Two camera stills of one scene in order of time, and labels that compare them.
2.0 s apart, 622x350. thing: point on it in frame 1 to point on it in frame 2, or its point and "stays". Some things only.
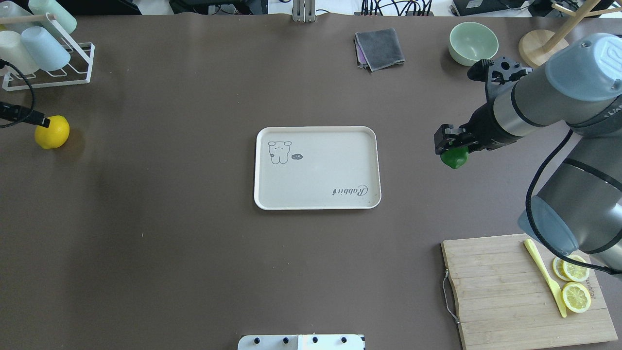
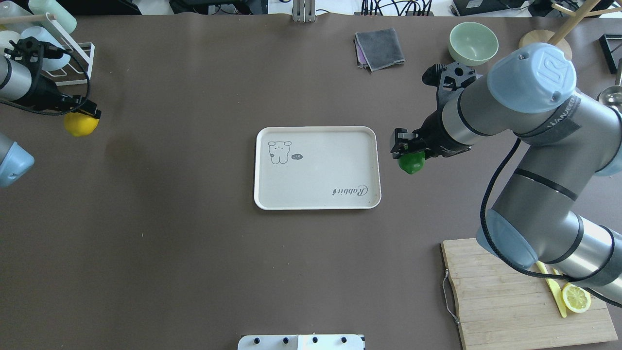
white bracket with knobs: [331, 341] stays
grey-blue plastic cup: [9, 9] stays
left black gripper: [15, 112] to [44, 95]
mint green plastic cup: [62, 17] stays
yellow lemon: [55, 136] to [77, 124]
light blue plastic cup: [48, 54] stays
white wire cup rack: [78, 71] stays
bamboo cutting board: [505, 301] stays
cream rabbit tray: [317, 168] stays
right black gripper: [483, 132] to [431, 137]
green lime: [455, 158] to [412, 162]
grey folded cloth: [378, 49] stays
